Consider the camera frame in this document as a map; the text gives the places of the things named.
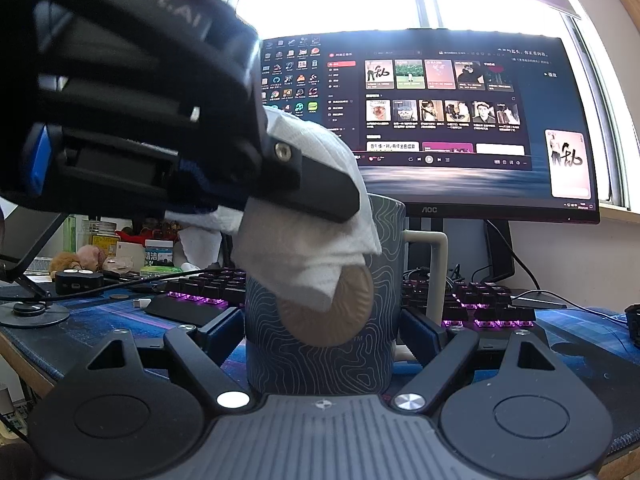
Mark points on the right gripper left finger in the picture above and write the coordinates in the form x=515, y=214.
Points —
x=138, y=407

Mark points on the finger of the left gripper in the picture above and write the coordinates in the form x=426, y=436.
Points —
x=295, y=181

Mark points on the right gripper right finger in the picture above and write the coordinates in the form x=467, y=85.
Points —
x=506, y=407

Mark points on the white paper towel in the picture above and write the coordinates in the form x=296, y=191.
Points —
x=297, y=256

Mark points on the blue patterned Starbucks mug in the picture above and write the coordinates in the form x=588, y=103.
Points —
x=349, y=349

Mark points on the blue desk mat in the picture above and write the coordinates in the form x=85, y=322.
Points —
x=599, y=352

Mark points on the black backlit mechanical keyboard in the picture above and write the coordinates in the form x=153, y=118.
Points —
x=197, y=299

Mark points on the black round phone stand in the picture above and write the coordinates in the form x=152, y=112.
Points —
x=38, y=310

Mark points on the brown plush toy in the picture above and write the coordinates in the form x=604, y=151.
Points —
x=88, y=257

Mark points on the black smartphone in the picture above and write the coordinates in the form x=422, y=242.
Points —
x=26, y=231

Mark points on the black computer monitor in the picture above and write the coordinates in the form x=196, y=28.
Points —
x=454, y=124

